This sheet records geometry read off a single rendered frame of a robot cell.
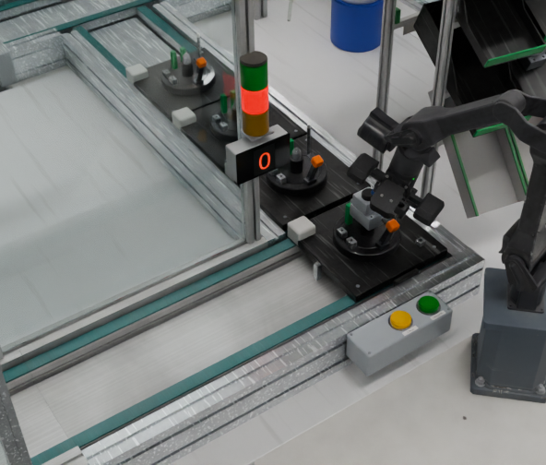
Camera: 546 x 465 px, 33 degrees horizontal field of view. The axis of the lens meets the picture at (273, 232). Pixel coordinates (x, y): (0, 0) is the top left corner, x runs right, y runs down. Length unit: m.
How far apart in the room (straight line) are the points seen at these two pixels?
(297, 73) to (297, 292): 0.92
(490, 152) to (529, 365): 0.50
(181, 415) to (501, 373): 0.60
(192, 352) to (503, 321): 0.59
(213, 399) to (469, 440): 0.48
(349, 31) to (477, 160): 0.83
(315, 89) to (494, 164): 0.72
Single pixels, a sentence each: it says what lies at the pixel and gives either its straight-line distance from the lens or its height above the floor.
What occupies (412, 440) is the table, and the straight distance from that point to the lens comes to 1.77.
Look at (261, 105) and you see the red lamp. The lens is 1.71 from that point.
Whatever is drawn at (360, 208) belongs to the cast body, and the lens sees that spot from 1.89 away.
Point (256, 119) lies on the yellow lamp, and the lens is 1.72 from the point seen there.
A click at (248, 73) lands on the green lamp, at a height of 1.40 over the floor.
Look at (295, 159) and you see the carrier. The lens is 2.07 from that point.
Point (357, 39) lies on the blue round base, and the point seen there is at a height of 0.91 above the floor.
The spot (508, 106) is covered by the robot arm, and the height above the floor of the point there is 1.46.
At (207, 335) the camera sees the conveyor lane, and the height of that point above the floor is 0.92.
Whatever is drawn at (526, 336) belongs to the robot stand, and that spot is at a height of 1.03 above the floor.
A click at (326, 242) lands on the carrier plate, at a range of 1.95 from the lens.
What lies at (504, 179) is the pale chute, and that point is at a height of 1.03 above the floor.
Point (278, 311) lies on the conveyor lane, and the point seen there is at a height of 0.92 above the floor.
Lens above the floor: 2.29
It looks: 42 degrees down
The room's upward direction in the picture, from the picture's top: 1 degrees counter-clockwise
